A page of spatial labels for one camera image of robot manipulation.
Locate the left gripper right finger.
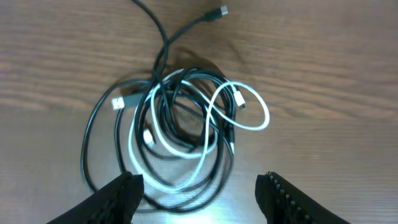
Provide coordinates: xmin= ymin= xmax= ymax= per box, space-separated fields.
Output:
xmin=255 ymin=172 xmax=348 ymax=224

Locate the white USB cable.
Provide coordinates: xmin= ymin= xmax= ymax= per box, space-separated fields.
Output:
xmin=127 ymin=68 xmax=271 ymax=194

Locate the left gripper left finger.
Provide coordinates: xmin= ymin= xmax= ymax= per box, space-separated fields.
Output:
xmin=49 ymin=172 xmax=144 ymax=224

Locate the black USB cable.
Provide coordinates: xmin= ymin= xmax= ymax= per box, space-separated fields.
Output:
xmin=80 ymin=67 xmax=236 ymax=215

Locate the thin black cable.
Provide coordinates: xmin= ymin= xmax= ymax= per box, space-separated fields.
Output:
xmin=130 ymin=0 xmax=229 ymax=150

